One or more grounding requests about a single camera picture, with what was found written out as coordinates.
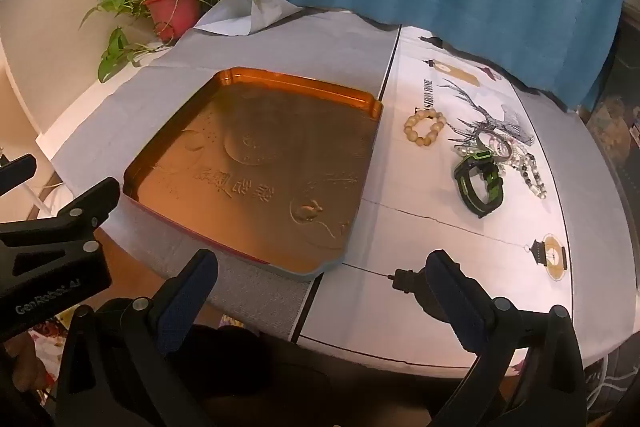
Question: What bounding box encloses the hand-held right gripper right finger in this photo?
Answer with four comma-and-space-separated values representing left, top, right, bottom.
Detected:
422, 249, 586, 427

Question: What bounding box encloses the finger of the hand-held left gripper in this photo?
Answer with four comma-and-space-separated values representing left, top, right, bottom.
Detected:
0, 177, 122, 251
0, 153, 37, 198

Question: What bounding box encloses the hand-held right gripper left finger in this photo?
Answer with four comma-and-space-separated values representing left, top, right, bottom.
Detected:
55, 249, 221, 427

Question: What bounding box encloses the green and black watch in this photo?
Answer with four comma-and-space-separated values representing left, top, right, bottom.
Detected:
452, 149, 506, 219

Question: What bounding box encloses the black and white bead bracelet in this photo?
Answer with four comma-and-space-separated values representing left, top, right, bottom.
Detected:
505, 152, 548, 200

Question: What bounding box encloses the orange metal tray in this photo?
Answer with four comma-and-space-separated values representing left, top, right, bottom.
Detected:
122, 67, 385, 282

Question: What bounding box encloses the thin metal bangle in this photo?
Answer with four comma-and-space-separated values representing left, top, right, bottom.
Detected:
475, 128, 513, 160

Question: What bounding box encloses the wooden bead bracelet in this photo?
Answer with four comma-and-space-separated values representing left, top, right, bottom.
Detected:
404, 109, 447, 148

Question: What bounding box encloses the person's left hand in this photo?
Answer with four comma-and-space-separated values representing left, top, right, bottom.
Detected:
0, 332, 47, 408

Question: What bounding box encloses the red patterned bag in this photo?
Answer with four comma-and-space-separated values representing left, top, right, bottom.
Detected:
27, 307, 76, 388

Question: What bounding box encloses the white printed table runner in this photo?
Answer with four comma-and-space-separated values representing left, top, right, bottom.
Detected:
292, 24, 586, 378

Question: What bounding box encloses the person's black clothing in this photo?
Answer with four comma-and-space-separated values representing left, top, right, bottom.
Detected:
190, 324, 481, 427

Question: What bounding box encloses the green plant in red pot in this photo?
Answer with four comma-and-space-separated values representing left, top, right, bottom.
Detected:
80, 0, 258, 82

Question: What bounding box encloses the grey tablecloth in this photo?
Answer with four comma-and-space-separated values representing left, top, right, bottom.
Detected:
50, 0, 636, 368

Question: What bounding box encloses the white cable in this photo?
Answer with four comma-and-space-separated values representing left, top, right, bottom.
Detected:
30, 179, 68, 215

